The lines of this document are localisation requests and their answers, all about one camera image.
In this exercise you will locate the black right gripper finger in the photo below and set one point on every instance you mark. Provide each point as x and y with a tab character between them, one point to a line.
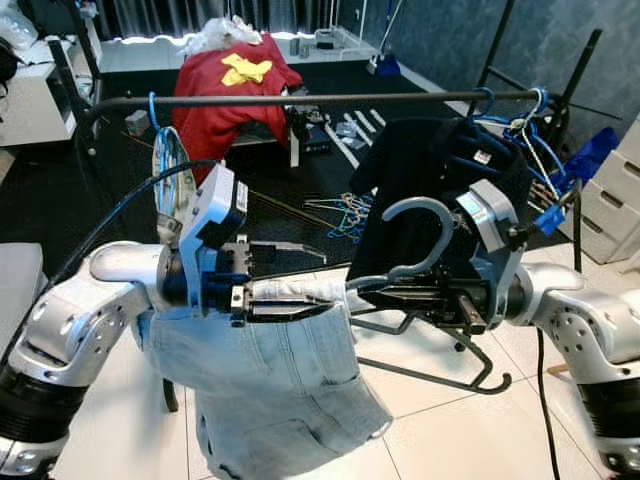
405	303
400	290

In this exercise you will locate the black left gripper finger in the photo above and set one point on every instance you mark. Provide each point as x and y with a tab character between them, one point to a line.
290	250
295	312

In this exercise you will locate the light blue denim shorts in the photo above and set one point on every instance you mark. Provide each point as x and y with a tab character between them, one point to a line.
270	400

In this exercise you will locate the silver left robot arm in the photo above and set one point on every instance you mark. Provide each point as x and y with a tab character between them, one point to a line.
80	320

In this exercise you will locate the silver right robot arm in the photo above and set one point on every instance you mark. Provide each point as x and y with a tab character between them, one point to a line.
590	330

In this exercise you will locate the blue plastic hanger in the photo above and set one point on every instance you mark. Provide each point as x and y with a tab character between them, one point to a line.
153	110
485	100
540	150

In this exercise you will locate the white plastic hanger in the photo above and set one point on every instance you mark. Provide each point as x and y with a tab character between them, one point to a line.
535	120

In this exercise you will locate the light wooden leg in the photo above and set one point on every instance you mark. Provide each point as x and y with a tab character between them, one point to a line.
557	371

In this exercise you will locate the black polo shirt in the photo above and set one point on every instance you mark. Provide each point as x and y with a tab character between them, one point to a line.
420	170

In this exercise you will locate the black equipment box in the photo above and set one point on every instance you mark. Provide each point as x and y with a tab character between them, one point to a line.
310	130

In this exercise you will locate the black metal clothes rack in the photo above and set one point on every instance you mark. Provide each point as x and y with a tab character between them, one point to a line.
300	100

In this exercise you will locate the red cloth with yellow star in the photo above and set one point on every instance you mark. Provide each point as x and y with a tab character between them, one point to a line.
215	100

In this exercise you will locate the white drawer unit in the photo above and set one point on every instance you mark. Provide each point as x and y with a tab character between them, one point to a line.
610	190

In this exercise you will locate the blue cloth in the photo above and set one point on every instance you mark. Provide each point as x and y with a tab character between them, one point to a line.
590	155

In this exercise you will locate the blue broom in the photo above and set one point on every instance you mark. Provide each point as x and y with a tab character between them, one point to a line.
385	65

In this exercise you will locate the white plastic bag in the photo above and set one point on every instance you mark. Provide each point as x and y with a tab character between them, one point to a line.
225	35

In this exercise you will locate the black curtain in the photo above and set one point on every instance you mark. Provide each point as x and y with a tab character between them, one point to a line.
200	15

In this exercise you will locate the black metal pole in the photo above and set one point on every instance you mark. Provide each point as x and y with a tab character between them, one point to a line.
495	45

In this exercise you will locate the white cabinet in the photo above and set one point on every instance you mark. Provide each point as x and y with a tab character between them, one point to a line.
40	95

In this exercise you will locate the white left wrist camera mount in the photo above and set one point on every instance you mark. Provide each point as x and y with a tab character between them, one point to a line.
215	210

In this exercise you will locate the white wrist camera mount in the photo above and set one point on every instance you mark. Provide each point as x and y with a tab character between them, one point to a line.
490	215
215	210

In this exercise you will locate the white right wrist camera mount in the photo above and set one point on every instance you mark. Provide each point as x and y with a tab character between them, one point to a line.
490	215

